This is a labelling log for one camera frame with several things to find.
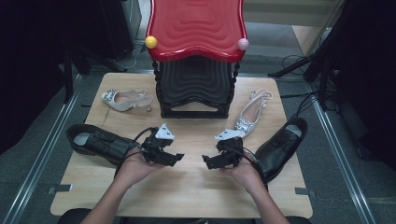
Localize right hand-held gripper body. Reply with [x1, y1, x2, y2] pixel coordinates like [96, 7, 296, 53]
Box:
[214, 129, 247, 168]

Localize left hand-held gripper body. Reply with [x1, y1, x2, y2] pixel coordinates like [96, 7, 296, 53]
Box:
[141, 123, 176, 161]

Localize white jewelled slingback heel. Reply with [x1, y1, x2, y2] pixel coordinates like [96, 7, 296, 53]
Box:
[233, 89, 274, 138]
[101, 89, 154, 113]

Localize black leather shoe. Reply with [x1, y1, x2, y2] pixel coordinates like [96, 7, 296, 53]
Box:
[255, 117, 309, 184]
[65, 123, 145, 167]

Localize red and black shoe rack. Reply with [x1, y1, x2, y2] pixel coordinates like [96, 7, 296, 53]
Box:
[145, 0, 250, 119]

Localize person's left hand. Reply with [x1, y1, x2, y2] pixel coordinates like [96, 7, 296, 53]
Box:
[120, 151, 166, 189]

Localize person's right hand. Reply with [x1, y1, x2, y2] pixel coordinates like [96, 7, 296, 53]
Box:
[222, 156, 266, 194]

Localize grey tape strip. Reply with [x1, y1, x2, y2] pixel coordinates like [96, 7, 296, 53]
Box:
[293, 187, 318, 199]
[46, 184, 73, 196]

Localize black stand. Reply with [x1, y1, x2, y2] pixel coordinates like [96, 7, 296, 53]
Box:
[62, 46, 92, 105]

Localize black tripod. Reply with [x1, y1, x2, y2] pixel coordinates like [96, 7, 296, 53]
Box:
[267, 36, 335, 111]

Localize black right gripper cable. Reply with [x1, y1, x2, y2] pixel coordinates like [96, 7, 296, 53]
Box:
[230, 145, 269, 191]

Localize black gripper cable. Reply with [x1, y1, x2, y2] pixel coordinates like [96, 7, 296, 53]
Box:
[230, 145, 269, 191]
[113, 126, 157, 179]

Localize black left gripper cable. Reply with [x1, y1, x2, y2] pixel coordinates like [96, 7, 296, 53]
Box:
[113, 126, 157, 179]

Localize black floor cable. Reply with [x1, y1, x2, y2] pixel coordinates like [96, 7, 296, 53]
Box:
[280, 54, 309, 72]
[279, 91, 321, 126]

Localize white floor cable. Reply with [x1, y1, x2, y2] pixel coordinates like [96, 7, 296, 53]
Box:
[112, 43, 148, 71]

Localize metal floor rail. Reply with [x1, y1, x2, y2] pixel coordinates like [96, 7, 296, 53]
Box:
[306, 82, 378, 224]
[1, 74, 85, 224]

